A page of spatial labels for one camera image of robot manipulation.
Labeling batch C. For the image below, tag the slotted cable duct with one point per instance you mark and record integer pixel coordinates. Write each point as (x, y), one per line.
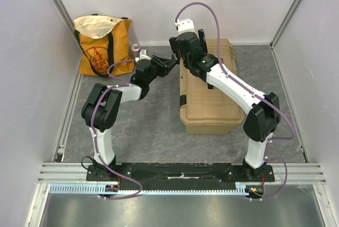
(103, 189)

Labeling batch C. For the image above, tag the energy drink can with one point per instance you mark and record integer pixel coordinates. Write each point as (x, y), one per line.
(135, 49)

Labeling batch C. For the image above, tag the yellow tote bag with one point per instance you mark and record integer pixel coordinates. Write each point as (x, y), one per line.
(104, 42)

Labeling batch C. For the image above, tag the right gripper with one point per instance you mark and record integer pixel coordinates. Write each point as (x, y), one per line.
(175, 45)

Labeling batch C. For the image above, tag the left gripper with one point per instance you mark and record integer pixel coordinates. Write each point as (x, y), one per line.
(165, 65)

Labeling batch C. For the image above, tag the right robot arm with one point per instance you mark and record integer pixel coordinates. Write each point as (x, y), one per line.
(261, 109)

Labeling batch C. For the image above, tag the tan plastic tool box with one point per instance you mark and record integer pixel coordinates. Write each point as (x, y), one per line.
(204, 110)

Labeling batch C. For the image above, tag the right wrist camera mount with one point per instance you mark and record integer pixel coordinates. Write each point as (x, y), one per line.
(184, 25)

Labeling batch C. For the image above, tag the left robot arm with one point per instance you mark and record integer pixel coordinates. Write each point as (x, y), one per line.
(102, 105)

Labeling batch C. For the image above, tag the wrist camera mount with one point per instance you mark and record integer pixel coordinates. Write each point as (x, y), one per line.
(184, 25)
(140, 55)

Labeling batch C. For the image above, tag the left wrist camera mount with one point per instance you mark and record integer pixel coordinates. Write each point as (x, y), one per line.
(140, 55)

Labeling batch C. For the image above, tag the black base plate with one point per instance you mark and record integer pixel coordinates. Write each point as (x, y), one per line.
(207, 171)

